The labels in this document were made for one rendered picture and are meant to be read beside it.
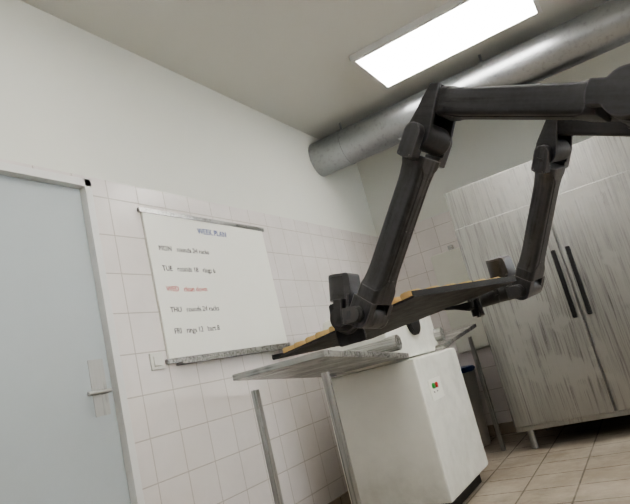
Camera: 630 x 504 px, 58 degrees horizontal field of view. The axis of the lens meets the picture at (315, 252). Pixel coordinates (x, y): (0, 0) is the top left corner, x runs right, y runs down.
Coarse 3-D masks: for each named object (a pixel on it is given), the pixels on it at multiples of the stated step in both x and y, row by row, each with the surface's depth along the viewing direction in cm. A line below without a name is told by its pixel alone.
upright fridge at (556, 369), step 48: (576, 144) 415; (624, 144) 399; (480, 192) 448; (528, 192) 430; (576, 192) 409; (624, 192) 394; (480, 240) 441; (576, 240) 407; (624, 240) 392; (576, 288) 405; (624, 288) 390; (528, 336) 419; (576, 336) 403; (624, 336) 388; (528, 384) 417; (576, 384) 401; (624, 384) 386; (528, 432) 425
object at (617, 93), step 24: (624, 72) 82; (432, 96) 109; (456, 96) 106; (480, 96) 103; (504, 96) 99; (528, 96) 96; (552, 96) 92; (576, 96) 89; (600, 96) 84; (624, 96) 81; (432, 120) 109; (456, 120) 111; (600, 120) 90; (432, 144) 111
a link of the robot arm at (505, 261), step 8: (504, 256) 162; (488, 264) 163; (496, 264) 162; (504, 264) 160; (512, 264) 162; (496, 272) 162; (504, 272) 161; (512, 272) 161; (512, 288) 156; (520, 288) 154; (512, 296) 157; (520, 296) 155
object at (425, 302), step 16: (432, 288) 128; (448, 288) 132; (464, 288) 135; (480, 288) 143; (496, 288) 153; (400, 304) 129; (416, 304) 137; (432, 304) 147; (448, 304) 157; (400, 320) 162; (416, 320) 176; (336, 336) 155; (368, 336) 182; (288, 352) 162; (304, 352) 173
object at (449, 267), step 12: (444, 252) 542; (456, 252) 536; (432, 264) 548; (444, 264) 541; (456, 264) 536; (444, 276) 541; (456, 276) 535; (456, 312) 533; (468, 312) 527; (456, 324) 532; (468, 324) 526; (480, 324) 521; (468, 336) 526; (480, 336) 520; (468, 348) 525; (480, 348) 521
